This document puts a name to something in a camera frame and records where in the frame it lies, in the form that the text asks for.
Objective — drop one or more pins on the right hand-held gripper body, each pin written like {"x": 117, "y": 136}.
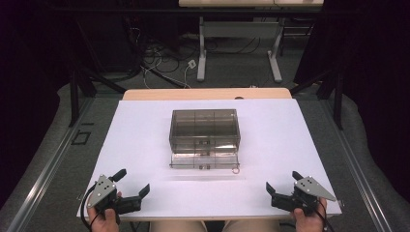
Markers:
{"x": 306, "y": 193}

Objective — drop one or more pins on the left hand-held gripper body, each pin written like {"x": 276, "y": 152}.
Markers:
{"x": 104, "y": 193}

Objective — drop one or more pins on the clear smoky drawer box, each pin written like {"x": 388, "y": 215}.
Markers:
{"x": 204, "y": 135}

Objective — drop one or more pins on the person's left hand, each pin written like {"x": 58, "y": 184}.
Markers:
{"x": 104, "y": 222}

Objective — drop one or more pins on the person's right hand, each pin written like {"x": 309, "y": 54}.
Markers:
{"x": 307, "y": 223}

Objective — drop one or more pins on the white table sheet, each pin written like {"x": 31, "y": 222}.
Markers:
{"x": 138, "y": 145}

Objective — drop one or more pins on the person's right leg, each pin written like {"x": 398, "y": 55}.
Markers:
{"x": 251, "y": 226}

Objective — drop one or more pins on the person's leg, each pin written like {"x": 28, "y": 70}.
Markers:
{"x": 251, "y": 226}
{"x": 177, "y": 226}

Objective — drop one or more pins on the person's left leg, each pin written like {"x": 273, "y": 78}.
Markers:
{"x": 177, "y": 226}

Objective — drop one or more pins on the black metal stand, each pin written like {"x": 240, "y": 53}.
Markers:
{"x": 74, "y": 96}
{"x": 337, "y": 96}

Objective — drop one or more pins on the wooden table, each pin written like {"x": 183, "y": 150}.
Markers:
{"x": 193, "y": 94}

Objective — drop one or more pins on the dark curtain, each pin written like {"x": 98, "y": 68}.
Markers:
{"x": 29, "y": 80}
{"x": 377, "y": 80}

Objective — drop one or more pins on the white desk with metal legs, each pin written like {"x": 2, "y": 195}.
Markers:
{"x": 238, "y": 29}

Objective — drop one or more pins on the metal floor rail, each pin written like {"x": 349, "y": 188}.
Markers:
{"x": 48, "y": 167}
{"x": 357, "y": 167}

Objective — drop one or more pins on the black stool frame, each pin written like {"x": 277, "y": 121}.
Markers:
{"x": 295, "y": 32}

